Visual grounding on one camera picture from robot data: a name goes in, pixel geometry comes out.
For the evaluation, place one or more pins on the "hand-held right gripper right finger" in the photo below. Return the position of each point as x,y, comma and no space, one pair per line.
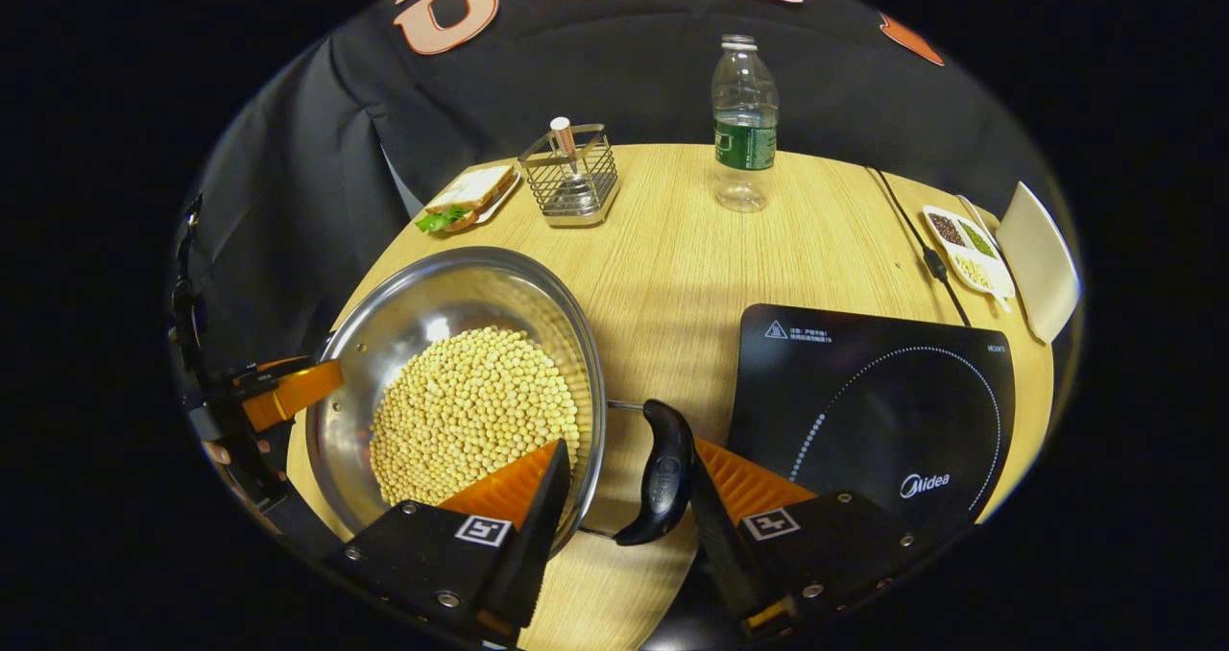
720,545

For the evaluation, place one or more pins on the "clear plastic water bottle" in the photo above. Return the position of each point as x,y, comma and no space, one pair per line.
744,142

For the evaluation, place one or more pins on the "white toaster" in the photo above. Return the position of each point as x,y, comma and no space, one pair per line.
1042,262

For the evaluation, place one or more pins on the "stainless steel pot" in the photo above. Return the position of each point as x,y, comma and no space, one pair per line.
422,296

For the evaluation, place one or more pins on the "black induction cooktop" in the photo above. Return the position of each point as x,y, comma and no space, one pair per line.
864,411

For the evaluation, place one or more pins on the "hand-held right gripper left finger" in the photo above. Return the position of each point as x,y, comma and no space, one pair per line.
538,536

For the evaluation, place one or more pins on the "pile of yellow soybeans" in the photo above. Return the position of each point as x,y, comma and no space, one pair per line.
470,411

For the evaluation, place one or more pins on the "white capped utensil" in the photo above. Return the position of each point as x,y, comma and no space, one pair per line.
564,142

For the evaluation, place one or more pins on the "white divided dish of beans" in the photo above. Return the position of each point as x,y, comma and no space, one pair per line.
965,248

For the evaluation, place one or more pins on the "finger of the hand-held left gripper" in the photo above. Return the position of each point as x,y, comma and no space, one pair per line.
293,394

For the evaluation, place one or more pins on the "sandwich with lettuce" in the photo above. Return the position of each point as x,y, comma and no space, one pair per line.
470,190

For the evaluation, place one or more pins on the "white sandwich plate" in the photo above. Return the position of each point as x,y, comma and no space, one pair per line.
499,204

